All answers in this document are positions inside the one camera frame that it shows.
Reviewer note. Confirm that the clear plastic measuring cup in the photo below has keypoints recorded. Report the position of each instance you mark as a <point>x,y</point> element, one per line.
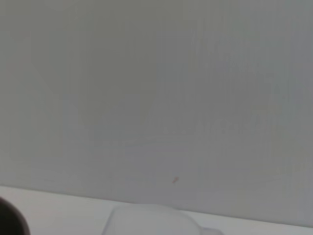
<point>151,220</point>

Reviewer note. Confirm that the stainless steel mixing bowl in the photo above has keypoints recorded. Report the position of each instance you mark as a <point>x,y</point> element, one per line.
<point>11,220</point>

